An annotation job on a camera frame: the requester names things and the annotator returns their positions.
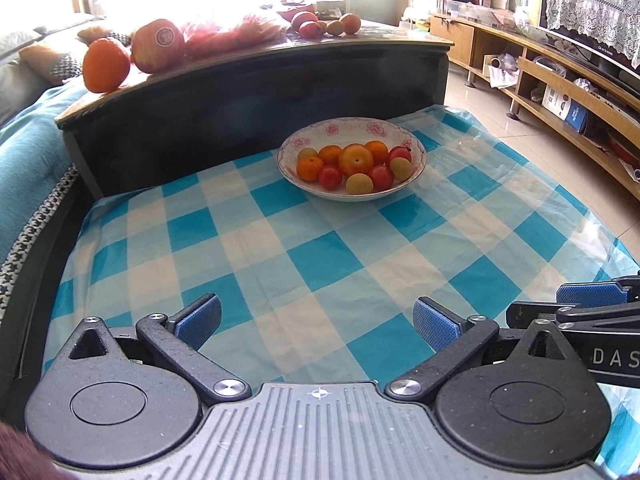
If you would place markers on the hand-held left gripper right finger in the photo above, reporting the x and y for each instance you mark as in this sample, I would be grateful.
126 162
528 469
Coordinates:
432 322

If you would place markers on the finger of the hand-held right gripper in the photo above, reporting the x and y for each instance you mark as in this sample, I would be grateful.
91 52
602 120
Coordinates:
522 312
590 293

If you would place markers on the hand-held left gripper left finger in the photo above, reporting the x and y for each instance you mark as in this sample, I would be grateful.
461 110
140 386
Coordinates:
200 319

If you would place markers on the red cherry tomato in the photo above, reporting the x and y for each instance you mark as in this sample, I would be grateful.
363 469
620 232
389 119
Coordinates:
400 152
330 177
381 176

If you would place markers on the tan longan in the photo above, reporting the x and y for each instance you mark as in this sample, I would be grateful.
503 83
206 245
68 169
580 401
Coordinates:
401 168
307 153
359 183

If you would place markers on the red-yellow apple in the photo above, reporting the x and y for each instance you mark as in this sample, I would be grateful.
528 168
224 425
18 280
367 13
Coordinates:
356 159

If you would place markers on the small orange mandarin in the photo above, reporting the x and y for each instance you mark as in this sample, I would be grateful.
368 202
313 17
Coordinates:
377 150
330 154
310 168

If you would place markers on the white pink-flowered bowl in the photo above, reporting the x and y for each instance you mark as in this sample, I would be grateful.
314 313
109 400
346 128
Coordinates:
320 135

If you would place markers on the blue white checkered tablecloth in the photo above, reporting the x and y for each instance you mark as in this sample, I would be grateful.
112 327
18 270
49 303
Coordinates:
250 250

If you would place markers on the blue box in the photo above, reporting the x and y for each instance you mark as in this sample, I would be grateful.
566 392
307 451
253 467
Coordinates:
576 112

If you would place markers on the houndstooth cloth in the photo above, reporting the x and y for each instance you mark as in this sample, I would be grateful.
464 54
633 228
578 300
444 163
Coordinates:
35 225

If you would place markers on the white box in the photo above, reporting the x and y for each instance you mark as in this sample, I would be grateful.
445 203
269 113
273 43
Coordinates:
556 100

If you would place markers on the wooden TV cabinet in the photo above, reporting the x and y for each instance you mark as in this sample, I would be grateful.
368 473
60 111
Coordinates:
550 75

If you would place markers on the maroon fuzzy cloth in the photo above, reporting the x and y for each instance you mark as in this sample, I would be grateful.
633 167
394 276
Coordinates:
20 455

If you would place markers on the blue blanket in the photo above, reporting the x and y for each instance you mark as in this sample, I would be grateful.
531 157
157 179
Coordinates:
30 160

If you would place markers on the crumpled white bag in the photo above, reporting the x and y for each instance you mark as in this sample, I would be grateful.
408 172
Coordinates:
502 71

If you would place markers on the black television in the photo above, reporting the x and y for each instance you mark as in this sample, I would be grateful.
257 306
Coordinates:
590 50

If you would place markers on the large orange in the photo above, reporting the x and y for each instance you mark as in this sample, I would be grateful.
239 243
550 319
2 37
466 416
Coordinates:
106 65

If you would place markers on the large red stickered apple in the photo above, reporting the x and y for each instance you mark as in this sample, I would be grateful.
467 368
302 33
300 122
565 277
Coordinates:
157 46

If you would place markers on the red plastic bag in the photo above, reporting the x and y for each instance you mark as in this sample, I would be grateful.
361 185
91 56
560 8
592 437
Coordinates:
235 32

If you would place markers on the grey sofa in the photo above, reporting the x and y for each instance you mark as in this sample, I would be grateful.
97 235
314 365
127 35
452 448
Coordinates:
20 80

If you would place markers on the orange houndstooth cushion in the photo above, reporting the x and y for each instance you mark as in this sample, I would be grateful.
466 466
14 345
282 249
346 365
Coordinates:
50 57

